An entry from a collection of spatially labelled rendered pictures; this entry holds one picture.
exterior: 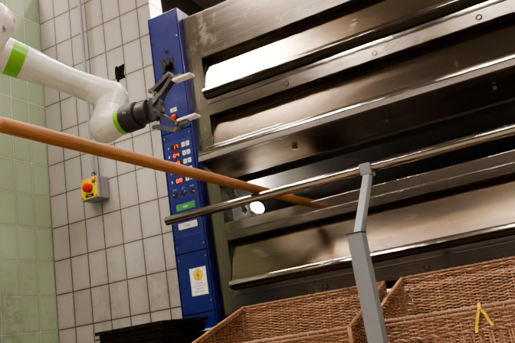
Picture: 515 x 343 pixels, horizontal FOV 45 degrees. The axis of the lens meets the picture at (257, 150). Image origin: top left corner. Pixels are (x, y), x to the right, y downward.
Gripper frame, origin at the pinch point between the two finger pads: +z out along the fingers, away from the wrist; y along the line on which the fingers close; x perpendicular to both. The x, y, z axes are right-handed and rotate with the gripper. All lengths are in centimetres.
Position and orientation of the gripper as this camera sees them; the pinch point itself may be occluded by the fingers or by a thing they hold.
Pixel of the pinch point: (191, 95)
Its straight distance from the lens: 194.7
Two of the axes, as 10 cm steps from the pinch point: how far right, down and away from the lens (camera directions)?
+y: 1.5, 9.5, -2.8
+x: -4.7, -1.8, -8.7
